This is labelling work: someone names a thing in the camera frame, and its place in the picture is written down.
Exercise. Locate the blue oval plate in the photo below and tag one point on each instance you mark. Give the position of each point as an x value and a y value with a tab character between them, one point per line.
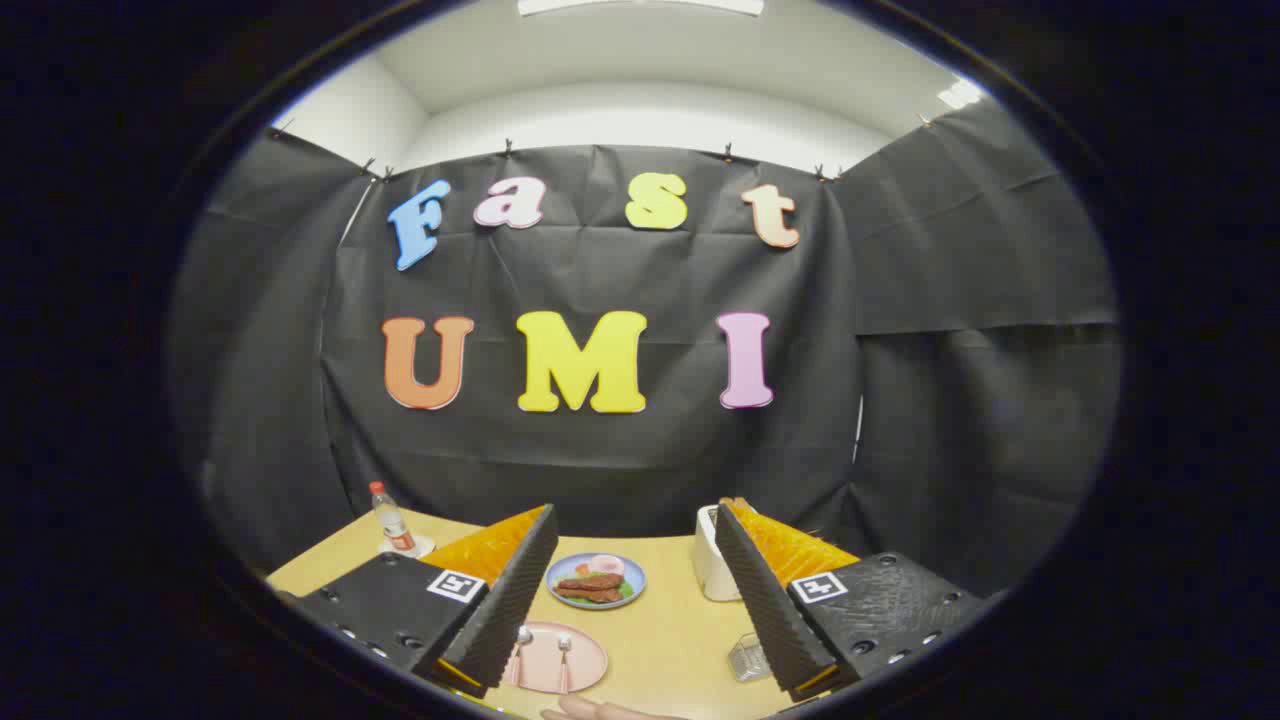
638	578

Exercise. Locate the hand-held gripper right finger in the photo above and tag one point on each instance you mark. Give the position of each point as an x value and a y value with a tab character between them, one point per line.
765	610

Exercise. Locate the white toaster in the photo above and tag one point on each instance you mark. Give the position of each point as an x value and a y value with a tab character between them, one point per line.
712	570

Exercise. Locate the small white square tray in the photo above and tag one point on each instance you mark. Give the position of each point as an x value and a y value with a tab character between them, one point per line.
425	545

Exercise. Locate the long ceiling light panel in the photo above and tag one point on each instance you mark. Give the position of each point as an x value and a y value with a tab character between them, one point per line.
640	6

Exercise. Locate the small ceiling light panel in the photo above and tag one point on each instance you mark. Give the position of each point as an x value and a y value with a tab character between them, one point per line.
960	94

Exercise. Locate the pink round plate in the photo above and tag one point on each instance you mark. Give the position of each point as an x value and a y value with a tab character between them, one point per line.
590	655

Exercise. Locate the pink ham slice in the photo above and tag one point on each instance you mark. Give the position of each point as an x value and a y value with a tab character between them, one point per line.
606	565

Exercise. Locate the brown grilled meat strip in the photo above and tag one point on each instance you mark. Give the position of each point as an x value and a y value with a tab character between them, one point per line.
590	581
585	595

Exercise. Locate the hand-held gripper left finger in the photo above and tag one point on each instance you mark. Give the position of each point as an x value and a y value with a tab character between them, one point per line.
510	610

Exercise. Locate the clear water bottle red label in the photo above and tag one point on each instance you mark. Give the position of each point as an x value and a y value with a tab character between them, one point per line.
392	525

